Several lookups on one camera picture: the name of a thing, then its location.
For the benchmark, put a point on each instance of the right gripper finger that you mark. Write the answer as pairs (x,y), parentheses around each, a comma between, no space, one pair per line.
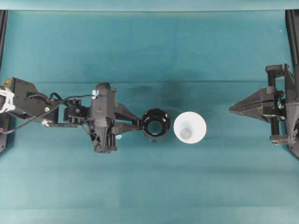
(251,100)
(251,114)

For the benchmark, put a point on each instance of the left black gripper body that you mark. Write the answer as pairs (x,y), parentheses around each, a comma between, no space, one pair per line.
(101,118)

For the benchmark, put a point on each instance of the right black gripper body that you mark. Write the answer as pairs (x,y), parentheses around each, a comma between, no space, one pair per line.
(284,117)

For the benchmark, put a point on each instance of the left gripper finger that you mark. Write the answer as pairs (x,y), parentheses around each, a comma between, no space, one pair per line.
(121,128)
(123,113)

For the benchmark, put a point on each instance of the black cup holder with handle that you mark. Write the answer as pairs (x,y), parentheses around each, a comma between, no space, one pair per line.
(155,124)

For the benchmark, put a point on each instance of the white paper cup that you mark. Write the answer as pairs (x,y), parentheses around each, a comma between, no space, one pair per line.
(190,127)

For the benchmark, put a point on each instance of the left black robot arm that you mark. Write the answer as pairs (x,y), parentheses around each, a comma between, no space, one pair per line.
(21,99)

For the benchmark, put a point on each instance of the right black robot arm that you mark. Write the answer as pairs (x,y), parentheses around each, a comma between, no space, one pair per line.
(292,26)

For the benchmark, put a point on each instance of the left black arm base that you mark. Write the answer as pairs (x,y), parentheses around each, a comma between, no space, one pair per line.
(7,122)

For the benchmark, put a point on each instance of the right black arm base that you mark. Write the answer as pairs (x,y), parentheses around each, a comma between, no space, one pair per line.
(294,149)

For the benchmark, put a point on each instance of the teal table cloth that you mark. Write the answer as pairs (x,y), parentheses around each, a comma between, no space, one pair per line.
(202,62)

